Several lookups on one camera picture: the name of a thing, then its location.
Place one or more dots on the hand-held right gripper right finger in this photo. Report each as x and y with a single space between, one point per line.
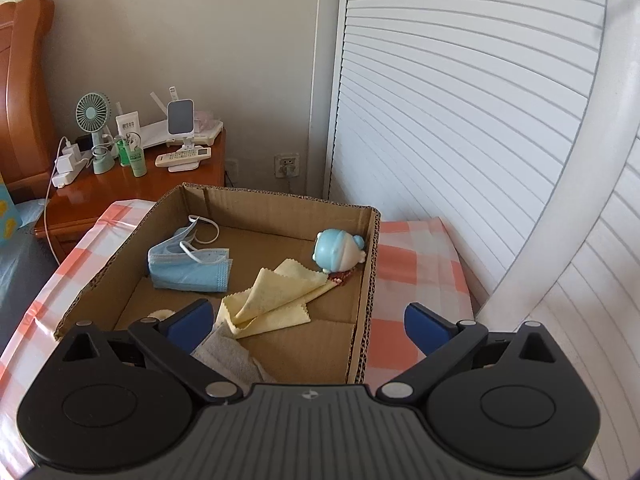
425 327

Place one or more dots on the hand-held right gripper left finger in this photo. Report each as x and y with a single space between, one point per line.
192 322

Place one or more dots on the grey cloth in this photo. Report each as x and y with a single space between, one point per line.
225 355

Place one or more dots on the blue face mask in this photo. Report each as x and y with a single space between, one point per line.
185 275

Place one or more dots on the yellow cloth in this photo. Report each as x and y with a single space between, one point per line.
270 305

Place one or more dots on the brown crocheted piece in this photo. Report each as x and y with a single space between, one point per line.
342 276

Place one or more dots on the cardboard box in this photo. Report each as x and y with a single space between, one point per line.
300 350

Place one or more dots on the blue and white plush toy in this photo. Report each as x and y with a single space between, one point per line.
335 252

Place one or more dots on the wooden nightstand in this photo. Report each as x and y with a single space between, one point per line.
100 195

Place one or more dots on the white remote control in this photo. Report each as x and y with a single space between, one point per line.
182 157

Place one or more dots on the green bottle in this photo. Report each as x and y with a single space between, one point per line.
137 160

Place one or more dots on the white louvered wardrobe door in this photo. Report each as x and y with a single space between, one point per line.
600 285
450 110

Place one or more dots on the blue grey bed blanket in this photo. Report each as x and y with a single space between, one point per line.
20 270

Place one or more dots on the white router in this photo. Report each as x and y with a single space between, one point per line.
155 135

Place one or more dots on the white power strip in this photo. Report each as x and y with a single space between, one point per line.
67 177

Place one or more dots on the white charger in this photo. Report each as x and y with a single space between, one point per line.
67 160

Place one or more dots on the yellow and blue paper bag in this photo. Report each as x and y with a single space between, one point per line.
7 215

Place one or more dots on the green desk fan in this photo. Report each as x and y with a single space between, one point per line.
93 110

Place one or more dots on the wooden headboard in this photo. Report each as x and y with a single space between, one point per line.
25 85

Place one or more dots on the white wall socket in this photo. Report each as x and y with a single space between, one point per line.
286 165

